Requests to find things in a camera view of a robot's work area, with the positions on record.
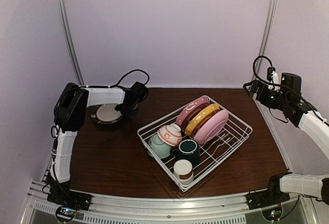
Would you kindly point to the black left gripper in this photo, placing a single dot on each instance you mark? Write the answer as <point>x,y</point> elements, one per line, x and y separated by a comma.
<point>130,115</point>

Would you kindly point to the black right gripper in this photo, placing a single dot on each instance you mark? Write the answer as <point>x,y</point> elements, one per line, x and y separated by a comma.
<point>261,94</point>

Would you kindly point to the black rimmed white plate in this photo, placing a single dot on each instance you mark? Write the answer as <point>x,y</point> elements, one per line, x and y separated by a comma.
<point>105,114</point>

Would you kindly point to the plain pink plate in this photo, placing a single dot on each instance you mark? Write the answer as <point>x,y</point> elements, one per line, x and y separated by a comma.
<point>212,127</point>

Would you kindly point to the yellow dotted plate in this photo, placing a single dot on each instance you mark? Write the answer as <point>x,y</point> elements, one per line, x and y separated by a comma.
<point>201,118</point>

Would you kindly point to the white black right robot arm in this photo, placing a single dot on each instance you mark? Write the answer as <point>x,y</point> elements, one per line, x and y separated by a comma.
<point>284,94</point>

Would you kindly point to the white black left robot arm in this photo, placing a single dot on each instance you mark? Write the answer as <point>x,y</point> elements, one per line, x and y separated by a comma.
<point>117,102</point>

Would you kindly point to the pink white floral bowl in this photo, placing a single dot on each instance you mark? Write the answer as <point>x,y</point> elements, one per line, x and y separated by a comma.
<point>170,134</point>

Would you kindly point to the pale green bowl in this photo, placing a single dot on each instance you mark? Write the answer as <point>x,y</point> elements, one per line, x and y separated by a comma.
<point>160,148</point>

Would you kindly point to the dark green mug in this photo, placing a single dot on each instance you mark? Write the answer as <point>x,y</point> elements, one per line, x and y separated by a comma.
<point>188,150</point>

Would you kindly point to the white brown cup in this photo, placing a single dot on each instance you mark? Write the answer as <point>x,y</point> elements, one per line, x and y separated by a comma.
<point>183,171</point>

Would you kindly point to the left circuit board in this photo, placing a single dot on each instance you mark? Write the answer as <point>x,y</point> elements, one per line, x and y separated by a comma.
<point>63,214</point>

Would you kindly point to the circuit board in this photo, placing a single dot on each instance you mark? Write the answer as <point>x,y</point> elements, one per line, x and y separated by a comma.
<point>63,214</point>
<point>272,214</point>

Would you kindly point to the right circuit board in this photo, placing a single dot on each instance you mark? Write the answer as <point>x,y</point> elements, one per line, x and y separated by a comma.
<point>272,214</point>

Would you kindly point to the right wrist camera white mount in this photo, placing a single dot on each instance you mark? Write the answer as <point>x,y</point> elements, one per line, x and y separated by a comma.
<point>273,78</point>

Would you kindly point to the right aluminium frame post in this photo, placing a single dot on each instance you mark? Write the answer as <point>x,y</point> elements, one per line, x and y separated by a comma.
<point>270,17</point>

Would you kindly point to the aluminium frame post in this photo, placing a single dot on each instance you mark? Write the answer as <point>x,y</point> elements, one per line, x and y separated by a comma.
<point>270,17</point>
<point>69,41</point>

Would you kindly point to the white wire dish rack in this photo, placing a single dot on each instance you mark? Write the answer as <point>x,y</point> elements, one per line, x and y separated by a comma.
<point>212,154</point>

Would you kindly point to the left aluminium frame post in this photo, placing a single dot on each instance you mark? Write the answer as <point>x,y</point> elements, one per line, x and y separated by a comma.
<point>69,41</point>

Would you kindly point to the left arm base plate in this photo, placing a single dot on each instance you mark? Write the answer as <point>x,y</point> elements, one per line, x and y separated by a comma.
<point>71,199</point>

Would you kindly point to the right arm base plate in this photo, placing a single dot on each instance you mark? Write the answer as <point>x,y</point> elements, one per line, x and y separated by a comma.
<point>261,199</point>

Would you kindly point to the front aluminium rail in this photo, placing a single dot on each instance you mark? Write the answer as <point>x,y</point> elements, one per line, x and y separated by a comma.
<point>113,209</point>

